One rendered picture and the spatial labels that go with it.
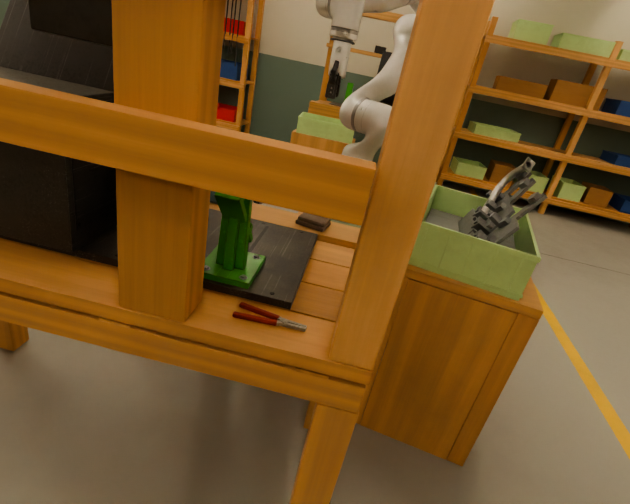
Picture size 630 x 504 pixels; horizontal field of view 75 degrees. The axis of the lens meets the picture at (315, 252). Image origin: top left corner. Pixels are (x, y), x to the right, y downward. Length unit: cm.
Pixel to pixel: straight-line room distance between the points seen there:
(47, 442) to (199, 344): 107
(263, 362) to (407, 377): 96
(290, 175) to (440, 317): 106
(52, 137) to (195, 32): 28
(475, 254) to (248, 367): 90
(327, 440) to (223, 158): 64
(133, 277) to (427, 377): 121
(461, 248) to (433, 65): 93
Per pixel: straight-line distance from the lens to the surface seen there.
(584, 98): 647
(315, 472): 106
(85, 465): 177
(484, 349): 163
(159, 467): 173
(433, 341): 162
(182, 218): 76
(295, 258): 111
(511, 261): 150
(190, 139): 65
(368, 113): 151
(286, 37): 677
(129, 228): 82
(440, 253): 149
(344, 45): 134
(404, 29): 173
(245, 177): 64
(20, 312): 108
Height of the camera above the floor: 141
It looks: 26 degrees down
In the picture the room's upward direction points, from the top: 12 degrees clockwise
